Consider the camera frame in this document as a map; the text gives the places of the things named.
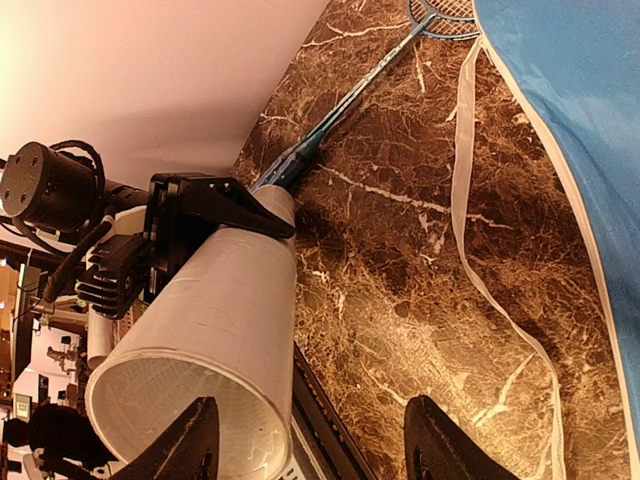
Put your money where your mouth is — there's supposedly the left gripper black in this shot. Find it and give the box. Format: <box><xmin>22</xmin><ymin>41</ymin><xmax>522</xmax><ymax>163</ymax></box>
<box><xmin>76</xmin><ymin>172</ymin><xmax>295</xmax><ymax>320</ymax></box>

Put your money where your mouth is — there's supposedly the right gripper black triangular right finger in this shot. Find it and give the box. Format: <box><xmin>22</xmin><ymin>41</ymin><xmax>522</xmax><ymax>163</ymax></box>
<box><xmin>404</xmin><ymin>395</ymin><xmax>517</xmax><ymax>480</ymax></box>

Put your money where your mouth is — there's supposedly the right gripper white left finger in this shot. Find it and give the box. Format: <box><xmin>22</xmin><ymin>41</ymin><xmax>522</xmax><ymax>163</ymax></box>
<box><xmin>112</xmin><ymin>397</ymin><xmax>220</xmax><ymax>480</ymax></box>

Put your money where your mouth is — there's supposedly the white shuttlecock tube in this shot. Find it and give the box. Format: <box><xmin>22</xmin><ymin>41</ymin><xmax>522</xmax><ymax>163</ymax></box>
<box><xmin>84</xmin><ymin>183</ymin><xmax>299</xmax><ymax>469</ymax></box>

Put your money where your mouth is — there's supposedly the blue racket cover bag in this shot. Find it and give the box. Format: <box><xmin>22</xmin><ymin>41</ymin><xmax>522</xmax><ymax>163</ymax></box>
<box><xmin>451</xmin><ymin>1</ymin><xmax>639</xmax><ymax>470</ymax></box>

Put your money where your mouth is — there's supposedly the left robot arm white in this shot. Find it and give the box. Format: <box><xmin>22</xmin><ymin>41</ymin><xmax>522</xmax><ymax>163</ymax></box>
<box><xmin>1</xmin><ymin>140</ymin><xmax>295</xmax><ymax>321</ymax></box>

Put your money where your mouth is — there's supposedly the blue badminton racket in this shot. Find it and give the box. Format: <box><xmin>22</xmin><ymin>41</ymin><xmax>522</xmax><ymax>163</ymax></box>
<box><xmin>252</xmin><ymin>0</ymin><xmax>479</xmax><ymax>191</ymax></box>

